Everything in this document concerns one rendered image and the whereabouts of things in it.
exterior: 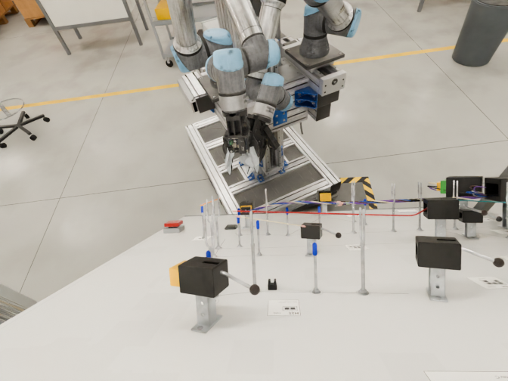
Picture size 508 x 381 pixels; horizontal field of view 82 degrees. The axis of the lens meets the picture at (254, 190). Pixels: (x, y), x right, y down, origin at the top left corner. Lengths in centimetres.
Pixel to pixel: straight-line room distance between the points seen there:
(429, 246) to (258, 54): 67
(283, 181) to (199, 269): 188
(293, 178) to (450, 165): 135
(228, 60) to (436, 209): 63
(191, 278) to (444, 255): 37
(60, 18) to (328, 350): 543
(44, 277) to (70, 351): 226
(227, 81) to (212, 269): 53
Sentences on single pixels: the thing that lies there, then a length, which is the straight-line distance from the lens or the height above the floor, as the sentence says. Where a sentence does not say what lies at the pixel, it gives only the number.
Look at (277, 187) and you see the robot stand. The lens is 221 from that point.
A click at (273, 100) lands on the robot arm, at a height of 131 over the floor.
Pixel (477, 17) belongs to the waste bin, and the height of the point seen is 50.
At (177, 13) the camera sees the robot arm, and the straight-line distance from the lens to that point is 123.
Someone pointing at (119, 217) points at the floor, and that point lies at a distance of 269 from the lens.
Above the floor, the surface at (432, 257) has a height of 148.
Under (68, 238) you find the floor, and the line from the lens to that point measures 281.
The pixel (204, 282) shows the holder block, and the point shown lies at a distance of 41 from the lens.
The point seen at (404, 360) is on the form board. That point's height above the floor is 153.
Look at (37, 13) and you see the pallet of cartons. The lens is 735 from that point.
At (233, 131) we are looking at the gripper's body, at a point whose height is 138.
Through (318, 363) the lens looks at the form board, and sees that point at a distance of 38.
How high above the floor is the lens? 192
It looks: 51 degrees down
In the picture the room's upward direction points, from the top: 9 degrees counter-clockwise
